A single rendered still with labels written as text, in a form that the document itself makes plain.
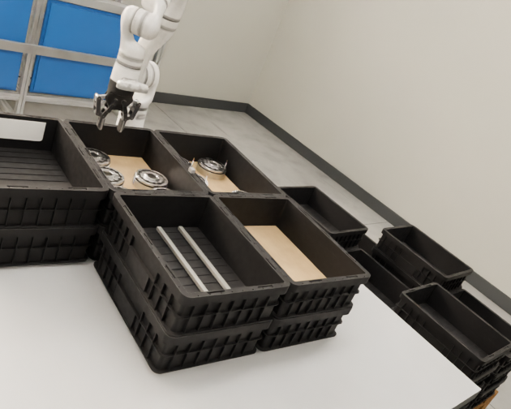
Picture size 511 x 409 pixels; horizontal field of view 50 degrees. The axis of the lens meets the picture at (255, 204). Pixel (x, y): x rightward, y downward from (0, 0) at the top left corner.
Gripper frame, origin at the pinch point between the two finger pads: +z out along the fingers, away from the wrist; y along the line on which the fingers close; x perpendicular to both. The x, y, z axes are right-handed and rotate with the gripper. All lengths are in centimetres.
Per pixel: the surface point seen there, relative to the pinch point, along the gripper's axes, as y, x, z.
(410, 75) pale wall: -300, -134, -11
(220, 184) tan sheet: -40.3, 8.5, 13.1
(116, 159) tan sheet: -7.2, -4.0, 13.4
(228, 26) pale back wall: -224, -284, 21
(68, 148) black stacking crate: 12.5, 4.9, 6.1
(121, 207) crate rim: 10.6, 38.3, 3.0
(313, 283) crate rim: -27, 71, 2
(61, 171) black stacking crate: 13.2, 5.6, 13.4
